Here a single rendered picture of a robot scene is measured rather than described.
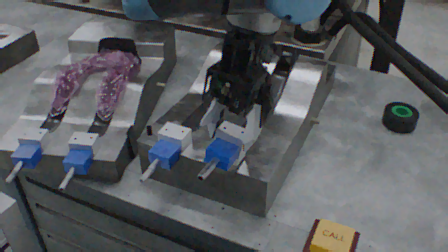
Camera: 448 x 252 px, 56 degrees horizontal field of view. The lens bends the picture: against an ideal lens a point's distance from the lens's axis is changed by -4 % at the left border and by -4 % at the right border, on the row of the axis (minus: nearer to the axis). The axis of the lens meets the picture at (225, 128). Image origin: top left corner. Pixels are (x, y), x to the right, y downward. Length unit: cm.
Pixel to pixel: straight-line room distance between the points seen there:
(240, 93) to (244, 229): 27
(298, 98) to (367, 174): 21
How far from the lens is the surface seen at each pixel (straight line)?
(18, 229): 64
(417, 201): 89
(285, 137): 83
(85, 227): 118
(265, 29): 59
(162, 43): 112
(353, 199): 86
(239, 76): 62
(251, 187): 75
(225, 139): 73
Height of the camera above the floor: 139
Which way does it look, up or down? 37 degrees down
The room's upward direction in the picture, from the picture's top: straight up
